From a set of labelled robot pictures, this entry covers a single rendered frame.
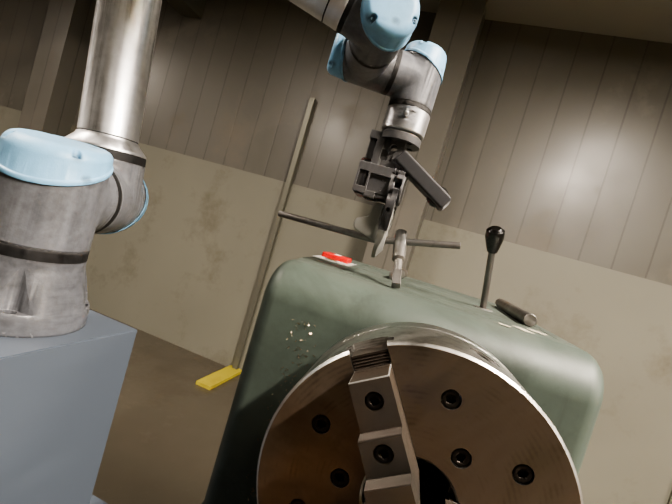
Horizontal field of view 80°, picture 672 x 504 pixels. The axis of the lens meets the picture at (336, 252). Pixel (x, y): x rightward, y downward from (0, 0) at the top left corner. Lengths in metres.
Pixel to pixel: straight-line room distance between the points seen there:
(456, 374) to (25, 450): 0.49
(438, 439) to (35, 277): 0.47
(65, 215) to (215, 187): 3.05
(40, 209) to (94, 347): 0.18
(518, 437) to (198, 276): 3.32
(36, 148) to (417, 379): 0.48
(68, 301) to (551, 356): 0.62
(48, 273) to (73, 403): 0.17
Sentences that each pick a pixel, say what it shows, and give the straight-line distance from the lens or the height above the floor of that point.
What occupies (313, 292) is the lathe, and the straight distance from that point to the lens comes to 0.58.
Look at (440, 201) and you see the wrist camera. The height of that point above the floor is 1.41.
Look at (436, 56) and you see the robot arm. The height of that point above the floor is 1.64.
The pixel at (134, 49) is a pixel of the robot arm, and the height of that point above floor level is 1.49.
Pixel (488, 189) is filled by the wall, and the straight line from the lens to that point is 3.06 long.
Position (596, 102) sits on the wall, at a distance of 3.34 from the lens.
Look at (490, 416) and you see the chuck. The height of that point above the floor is 1.19.
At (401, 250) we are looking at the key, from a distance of 0.67.
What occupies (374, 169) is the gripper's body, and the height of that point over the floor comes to 1.43.
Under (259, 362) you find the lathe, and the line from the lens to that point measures 0.61.
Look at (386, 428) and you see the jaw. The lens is 0.39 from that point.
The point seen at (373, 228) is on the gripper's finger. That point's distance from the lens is 0.68.
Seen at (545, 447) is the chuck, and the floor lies 1.18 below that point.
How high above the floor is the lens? 1.31
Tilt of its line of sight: 2 degrees down
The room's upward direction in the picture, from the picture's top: 16 degrees clockwise
